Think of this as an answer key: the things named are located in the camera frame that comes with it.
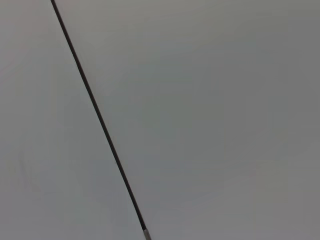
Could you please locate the black vertical wall seam strip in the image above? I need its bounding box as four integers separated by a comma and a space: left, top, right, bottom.
50, 0, 152, 240

